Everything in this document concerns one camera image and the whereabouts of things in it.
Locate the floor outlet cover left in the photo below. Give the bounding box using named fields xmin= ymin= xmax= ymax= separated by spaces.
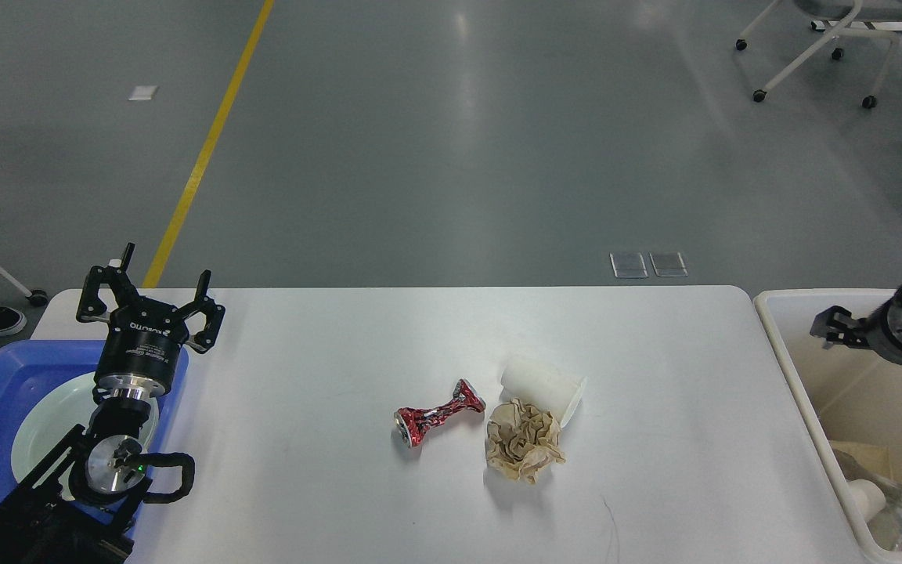
xmin=609 ymin=252 xmax=649 ymax=280

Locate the crumpled brown paper ball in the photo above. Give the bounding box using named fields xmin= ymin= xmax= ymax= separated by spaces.
xmin=485 ymin=399 xmax=566 ymax=484

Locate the silver foil bag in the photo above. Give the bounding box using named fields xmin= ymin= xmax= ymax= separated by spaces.
xmin=833 ymin=449 xmax=902 ymax=552

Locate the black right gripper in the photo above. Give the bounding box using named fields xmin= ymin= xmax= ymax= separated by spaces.
xmin=810 ymin=295 xmax=902 ymax=366

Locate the green plate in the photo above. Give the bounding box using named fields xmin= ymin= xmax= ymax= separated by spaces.
xmin=12 ymin=370 xmax=161 ymax=500

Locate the blue plastic tray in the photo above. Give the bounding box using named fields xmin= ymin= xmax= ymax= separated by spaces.
xmin=0 ymin=342 xmax=178 ymax=502

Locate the white office chair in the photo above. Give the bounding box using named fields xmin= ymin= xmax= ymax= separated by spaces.
xmin=752 ymin=1 xmax=902 ymax=110

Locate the white floor tag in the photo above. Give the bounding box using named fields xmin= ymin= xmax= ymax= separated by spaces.
xmin=128 ymin=85 xmax=158 ymax=101

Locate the brown paper bag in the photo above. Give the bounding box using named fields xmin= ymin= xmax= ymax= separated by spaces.
xmin=828 ymin=440 xmax=902 ymax=554

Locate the white paper cup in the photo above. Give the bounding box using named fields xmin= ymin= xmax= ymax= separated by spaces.
xmin=847 ymin=479 xmax=886 ymax=522
xmin=499 ymin=356 xmax=588 ymax=428

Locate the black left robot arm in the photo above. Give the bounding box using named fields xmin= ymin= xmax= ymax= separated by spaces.
xmin=0 ymin=244 xmax=225 ymax=563

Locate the beige plastic bin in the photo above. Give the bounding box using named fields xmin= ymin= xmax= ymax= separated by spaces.
xmin=754 ymin=288 xmax=902 ymax=563

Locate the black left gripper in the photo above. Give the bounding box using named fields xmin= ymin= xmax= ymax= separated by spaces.
xmin=76 ymin=242 xmax=226 ymax=402

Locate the crushed red can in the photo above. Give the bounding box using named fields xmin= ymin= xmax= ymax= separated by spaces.
xmin=393 ymin=378 xmax=486 ymax=447

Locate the floor outlet cover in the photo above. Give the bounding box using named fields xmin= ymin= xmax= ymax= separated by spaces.
xmin=649 ymin=252 xmax=688 ymax=277
xmin=609 ymin=252 xmax=649 ymax=280

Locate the lying white paper cup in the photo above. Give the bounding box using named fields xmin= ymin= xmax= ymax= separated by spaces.
xmin=499 ymin=356 xmax=588 ymax=428

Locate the floor outlet cover right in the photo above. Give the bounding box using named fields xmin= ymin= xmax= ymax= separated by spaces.
xmin=649 ymin=252 xmax=688 ymax=277

